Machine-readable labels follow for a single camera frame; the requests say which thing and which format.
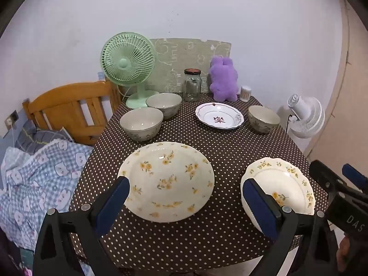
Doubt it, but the scalloped yellow flower plate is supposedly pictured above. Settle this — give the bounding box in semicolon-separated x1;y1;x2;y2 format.
240;156;316;234

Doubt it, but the large yellow flower plate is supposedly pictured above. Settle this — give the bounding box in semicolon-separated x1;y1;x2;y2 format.
118;141;215;223

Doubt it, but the white plate red pattern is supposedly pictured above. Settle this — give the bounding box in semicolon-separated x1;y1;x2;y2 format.
195;102;244;130

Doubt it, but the grey floral bowl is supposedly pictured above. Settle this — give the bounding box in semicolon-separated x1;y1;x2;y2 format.
120;107;164;142
146;93;182;120
248;105;281;134

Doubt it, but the person's right hand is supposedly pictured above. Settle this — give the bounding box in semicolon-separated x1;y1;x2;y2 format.
336;236;351;273

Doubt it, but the blue checkered cat blanket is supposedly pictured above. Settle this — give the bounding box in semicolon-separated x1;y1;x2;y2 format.
1;139;93;250

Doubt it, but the white floor fan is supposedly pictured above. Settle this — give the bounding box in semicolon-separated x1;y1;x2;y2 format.
287;94;326;139

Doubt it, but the brown polka dot tablecloth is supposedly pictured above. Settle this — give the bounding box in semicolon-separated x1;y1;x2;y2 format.
69;92;329;273

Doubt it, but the grey striped pillow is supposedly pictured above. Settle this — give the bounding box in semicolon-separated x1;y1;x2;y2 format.
15;120;74;155

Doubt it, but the cotton swab container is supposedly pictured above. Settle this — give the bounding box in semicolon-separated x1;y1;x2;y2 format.
239;85;251;102

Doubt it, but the wooden bed headboard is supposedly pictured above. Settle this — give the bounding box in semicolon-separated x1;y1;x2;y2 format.
23;81;122;146

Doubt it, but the purple plush toy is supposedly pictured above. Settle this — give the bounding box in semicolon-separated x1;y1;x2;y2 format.
209;56;238;102

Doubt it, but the glass jar black lid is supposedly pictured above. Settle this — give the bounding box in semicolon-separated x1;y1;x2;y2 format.
183;69;201;102

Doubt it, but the green desk fan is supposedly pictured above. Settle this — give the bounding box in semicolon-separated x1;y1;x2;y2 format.
100;32;158;109

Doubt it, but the green patterned board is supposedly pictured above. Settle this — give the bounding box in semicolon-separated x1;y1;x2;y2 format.
145;38;231;93

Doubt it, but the wall power outlet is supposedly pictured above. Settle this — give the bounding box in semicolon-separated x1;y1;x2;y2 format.
4;110;19;130

